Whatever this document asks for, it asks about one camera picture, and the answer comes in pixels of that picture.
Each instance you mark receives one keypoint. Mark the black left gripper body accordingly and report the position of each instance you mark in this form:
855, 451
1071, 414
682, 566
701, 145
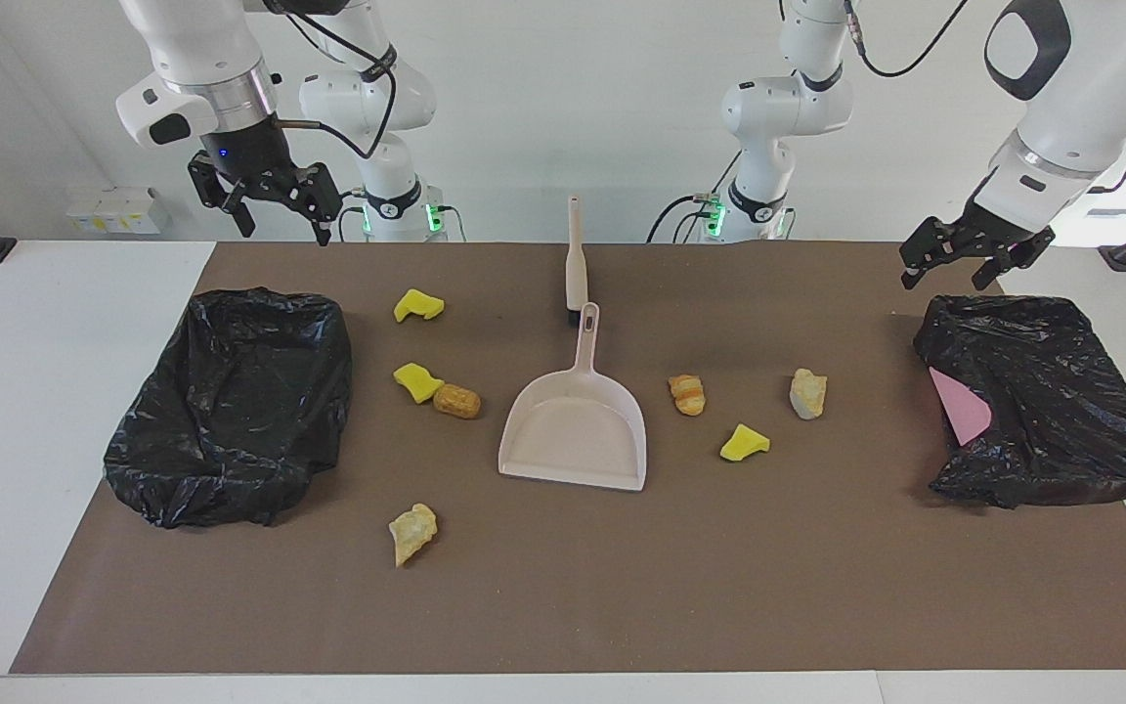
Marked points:
988, 227

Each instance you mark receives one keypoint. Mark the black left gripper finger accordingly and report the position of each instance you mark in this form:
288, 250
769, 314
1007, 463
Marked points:
930, 246
1013, 256

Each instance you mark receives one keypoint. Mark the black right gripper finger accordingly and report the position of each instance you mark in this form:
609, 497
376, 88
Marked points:
317, 200
229, 200

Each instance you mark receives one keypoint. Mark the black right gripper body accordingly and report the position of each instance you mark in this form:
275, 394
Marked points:
250, 156

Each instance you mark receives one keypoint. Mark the notched yellow sponge piece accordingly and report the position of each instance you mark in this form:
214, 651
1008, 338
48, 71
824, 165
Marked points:
418, 305

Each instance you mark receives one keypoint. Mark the beige croissant toy piece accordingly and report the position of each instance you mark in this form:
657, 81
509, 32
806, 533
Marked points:
412, 533
807, 393

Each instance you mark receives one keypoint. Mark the brown bread roll toy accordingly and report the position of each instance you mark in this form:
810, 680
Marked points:
456, 401

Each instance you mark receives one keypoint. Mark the beige hand brush black bristles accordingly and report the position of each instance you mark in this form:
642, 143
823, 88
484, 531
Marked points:
577, 264

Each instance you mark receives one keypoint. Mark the orange striped croissant toy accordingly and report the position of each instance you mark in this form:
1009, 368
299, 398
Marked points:
687, 394

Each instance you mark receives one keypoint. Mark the beige plastic dustpan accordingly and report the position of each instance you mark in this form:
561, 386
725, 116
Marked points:
573, 440

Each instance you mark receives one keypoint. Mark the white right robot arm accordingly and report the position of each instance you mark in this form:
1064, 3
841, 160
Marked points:
201, 59

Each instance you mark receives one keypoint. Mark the black trash bag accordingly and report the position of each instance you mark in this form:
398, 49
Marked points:
1061, 411
231, 420

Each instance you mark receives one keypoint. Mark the pink plastic bin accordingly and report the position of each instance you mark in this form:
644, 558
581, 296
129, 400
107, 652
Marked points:
959, 411

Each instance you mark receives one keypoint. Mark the brown table mat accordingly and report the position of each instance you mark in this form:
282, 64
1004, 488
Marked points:
719, 587

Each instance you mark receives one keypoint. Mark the white wall socket box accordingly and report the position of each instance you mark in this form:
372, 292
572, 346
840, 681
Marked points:
118, 210

